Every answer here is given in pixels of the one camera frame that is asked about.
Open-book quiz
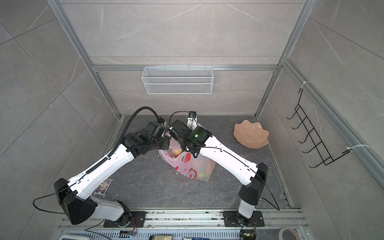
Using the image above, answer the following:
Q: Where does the pink plastic bag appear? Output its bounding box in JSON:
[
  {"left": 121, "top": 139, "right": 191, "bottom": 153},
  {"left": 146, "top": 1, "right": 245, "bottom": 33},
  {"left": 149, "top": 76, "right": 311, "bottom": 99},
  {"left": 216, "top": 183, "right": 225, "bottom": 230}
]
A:
[{"left": 159, "top": 133, "right": 216, "bottom": 182}]

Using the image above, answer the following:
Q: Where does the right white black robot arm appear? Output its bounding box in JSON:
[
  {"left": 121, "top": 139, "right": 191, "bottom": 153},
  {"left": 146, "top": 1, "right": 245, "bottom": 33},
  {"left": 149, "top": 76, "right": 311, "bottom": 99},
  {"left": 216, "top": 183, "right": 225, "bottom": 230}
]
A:
[{"left": 168, "top": 120, "right": 268, "bottom": 220}]

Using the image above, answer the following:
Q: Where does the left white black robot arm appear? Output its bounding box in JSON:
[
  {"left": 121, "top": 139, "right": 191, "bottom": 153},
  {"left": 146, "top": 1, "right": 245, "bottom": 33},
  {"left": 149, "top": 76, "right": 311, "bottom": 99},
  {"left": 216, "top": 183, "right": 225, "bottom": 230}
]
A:
[{"left": 54, "top": 119, "right": 169, "bottom": 227}]

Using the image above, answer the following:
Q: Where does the beige fake fruit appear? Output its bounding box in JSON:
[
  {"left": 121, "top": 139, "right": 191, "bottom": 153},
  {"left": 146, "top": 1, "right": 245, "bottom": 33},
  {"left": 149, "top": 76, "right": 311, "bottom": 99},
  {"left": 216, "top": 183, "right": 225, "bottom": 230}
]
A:
[{"left": 172, "top": 149, "right": 183, "bottom": 157}]

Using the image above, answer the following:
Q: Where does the pink scalloped bowl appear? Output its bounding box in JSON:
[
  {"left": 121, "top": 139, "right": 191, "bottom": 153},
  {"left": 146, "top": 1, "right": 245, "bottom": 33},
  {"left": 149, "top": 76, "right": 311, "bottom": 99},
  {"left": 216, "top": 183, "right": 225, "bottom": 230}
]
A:
[{"left": 233, "top": 120, "right": 269, "bottom": 149}]

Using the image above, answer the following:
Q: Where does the small printed card box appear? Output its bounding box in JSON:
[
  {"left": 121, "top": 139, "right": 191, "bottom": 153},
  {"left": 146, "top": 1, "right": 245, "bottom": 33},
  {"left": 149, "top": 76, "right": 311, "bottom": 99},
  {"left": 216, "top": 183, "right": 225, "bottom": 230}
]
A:
[{"left": 94, "top": 178, "right": 114, "bottom": 196}]

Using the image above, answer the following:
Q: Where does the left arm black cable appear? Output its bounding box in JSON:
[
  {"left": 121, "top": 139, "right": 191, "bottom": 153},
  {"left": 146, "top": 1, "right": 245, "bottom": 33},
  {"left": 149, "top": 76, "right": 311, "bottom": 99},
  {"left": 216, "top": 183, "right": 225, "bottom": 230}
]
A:
[{"left": 32, "top": 106, "right": 166, "bottom": 215}]

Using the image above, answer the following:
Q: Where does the white wire mesh basket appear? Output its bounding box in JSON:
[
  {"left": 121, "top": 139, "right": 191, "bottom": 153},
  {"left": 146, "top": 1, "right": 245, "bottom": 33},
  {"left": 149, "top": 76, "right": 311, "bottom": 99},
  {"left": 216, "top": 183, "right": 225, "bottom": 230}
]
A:
[{"left": 142, "top": 67, "right": 214, "bottom": 95}]

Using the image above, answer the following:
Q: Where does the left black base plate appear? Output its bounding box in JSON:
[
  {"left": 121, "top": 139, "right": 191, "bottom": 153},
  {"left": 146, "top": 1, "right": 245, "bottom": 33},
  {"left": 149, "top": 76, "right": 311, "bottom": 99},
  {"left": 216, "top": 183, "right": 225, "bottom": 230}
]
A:
[{"left": 103, "top": 212, "right": 147, "bottom": 228}]

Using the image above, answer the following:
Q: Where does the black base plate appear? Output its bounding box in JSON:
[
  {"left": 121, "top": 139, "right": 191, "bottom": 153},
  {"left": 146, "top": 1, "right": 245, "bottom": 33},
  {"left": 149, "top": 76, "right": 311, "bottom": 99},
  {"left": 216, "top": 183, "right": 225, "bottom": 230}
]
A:
[
  {"left": 223, "top": 211, "right": 265, "bottom": 228},
  {"left": 103, "top": 212, "right": 147, "bottom": 228}
]

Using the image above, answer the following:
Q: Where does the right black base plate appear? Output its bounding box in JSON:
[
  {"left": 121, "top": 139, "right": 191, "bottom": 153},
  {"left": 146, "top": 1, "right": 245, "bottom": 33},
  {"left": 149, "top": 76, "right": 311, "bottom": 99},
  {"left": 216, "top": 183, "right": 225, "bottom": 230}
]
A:
[{"left": 223, "top": 211, "right": 265, "bottom": 228}]

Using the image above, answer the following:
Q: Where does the black wire hook rack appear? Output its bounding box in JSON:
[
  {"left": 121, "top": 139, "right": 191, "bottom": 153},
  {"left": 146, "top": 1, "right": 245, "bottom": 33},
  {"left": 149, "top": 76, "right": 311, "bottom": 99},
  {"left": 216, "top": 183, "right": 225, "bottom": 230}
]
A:
[{"left": 286, "top": 89, "right": 352, "bottom": 169}]

